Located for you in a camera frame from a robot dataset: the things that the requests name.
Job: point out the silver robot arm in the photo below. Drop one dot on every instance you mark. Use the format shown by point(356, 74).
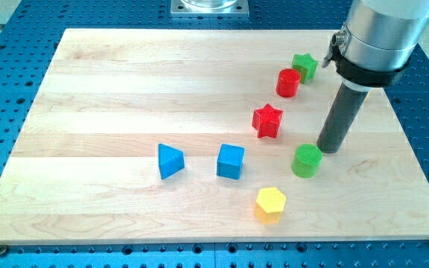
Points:
point(372, 50)

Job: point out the blue cube block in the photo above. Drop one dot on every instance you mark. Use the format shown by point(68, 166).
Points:
point(230, 161)

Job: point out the red star block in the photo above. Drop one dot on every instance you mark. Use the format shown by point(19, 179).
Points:
point(266, 121)

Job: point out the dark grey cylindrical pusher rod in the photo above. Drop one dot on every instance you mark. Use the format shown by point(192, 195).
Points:
point(342, 113)

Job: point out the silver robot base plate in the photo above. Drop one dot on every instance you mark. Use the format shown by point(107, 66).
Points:
point(223, 8)

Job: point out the red cylinder block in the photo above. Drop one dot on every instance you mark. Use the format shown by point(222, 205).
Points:
point(288, 82)

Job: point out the green cylinder block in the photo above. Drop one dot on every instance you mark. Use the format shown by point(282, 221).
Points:
point(306, 161)

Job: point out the blue triangle block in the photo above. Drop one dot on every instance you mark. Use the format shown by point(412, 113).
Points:
point(170, 160)

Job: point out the green star block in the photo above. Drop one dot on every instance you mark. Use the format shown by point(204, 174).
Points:
point(306, 65)

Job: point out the wooden board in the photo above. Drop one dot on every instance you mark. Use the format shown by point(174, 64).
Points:
point(84, 169)

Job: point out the yellow hexagon block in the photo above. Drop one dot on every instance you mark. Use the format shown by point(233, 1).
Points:
point(269, 205)

